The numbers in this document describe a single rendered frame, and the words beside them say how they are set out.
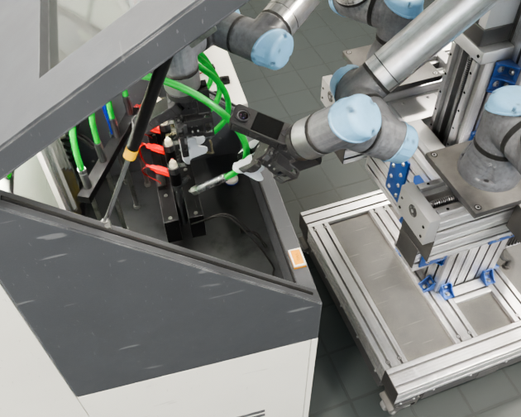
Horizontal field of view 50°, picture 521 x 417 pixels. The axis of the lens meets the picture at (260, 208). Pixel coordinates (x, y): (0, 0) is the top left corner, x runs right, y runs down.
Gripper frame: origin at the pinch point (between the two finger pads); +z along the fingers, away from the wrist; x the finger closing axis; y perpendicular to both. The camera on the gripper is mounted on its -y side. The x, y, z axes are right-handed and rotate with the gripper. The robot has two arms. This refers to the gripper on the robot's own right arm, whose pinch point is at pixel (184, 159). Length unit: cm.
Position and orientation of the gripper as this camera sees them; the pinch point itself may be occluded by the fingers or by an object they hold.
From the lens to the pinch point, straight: 130.2
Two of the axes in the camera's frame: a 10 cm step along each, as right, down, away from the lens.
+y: 9.7, -2.0, 1.5
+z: 0.2, 6.6, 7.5
